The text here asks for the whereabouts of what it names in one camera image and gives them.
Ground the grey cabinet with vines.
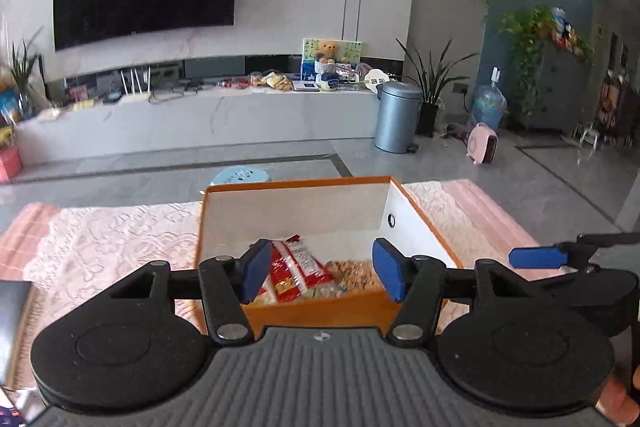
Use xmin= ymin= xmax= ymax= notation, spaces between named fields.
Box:
xmin=501 ymin=4 xmax=593 ymax=134

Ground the smartphone on stand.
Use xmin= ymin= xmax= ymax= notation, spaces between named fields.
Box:
xmin=0 ymin=385 xmax=28 ymax=427

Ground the left potted plant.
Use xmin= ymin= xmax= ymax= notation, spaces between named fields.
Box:
xmin=2 ymin=28 xmax=44 ymax=120

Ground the white TV console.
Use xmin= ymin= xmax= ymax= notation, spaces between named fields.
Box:
xmin=16 ymin=88 xmax=378 ymax=166

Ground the black notebook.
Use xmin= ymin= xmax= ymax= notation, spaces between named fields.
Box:
xmin=0 ymin=281 xmax=32 ymax=389

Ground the teddy bear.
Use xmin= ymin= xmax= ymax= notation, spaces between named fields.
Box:
xmin=314 ymin=40 xmax=340 ymax=64

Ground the light blue plastic stool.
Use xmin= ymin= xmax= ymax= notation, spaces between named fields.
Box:
xmin=209 ymin=165 xmax=271 ymax=186

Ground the grey metal trash bin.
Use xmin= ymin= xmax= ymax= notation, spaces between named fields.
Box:
xmin=374 ymin=81 xmax=422 ymax=154

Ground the potted green plant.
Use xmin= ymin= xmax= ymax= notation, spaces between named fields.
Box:
xmin=396 ymin=39 xmax=476 ymax=136

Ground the pink small heater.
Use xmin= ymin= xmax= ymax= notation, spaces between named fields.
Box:
xmin=466 ymin=122 xmax=498 ymax=165

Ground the white wifi router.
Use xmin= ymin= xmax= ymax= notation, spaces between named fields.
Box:
xmin=118 ymin=68 xmax=152 ymax=105

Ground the blue water jug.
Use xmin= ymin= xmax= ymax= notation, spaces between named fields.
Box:
xmin=470 ymin=67 xmax=506 ymax=131

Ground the pink lace tablecloth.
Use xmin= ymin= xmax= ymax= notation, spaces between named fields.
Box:
xmin=1 ymin=180 xmax=536 ymax=390

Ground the pink storage box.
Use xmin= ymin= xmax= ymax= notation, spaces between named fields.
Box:
xmin=0 ymin=145 xmax=23 ymax=183

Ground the orange noodle snack bag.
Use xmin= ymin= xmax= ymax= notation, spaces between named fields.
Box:
xmin=300 ymin=260 xmax=383 ymax=299

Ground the red snack packet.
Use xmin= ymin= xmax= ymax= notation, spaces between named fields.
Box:
xmin=253 ymin=235 xmax=341 ymax=306

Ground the person right hand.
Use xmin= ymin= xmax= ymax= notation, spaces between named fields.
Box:
xmin=598 ymin=374 xmax=640 ymax=426

